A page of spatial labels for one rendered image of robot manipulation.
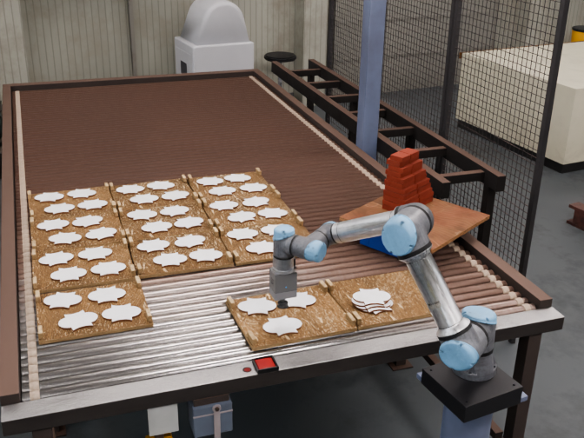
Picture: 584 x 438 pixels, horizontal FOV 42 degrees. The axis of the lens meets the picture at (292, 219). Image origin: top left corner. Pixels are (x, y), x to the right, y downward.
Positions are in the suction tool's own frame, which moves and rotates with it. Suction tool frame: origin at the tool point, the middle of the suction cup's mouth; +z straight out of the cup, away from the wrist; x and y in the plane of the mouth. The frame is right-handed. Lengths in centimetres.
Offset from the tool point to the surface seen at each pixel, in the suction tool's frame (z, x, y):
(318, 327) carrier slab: 9.0, 4.4, -12.7
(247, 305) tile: 8.2, -17.8, 8.1
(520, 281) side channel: 8, 1, -105
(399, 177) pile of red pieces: -19, -61, -78
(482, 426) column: 27, 54, -54
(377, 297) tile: 5.7, -3.1, -40.5
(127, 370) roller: 11, 6, 58
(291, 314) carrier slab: 9.0, -7.5, -6.4
